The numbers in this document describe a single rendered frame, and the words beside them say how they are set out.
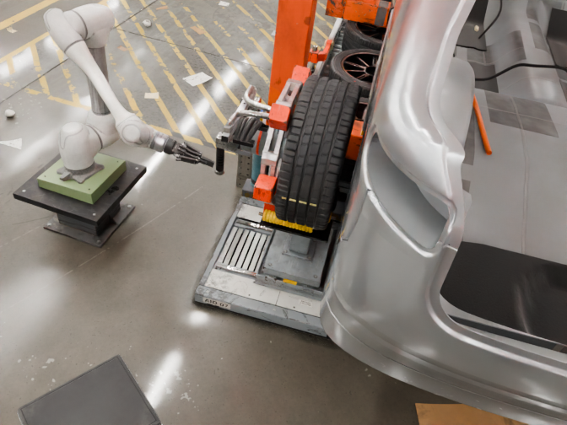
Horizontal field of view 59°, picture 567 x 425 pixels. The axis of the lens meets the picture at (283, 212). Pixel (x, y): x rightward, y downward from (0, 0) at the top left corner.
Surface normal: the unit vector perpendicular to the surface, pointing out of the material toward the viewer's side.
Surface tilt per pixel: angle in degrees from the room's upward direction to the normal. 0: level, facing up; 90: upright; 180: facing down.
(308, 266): 0
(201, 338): 0
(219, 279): 0
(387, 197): 15
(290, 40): 90
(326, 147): 49
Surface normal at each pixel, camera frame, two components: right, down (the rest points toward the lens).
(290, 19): -0.24, 0.65
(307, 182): -0.20, 0.44
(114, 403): 0.11, -0.72
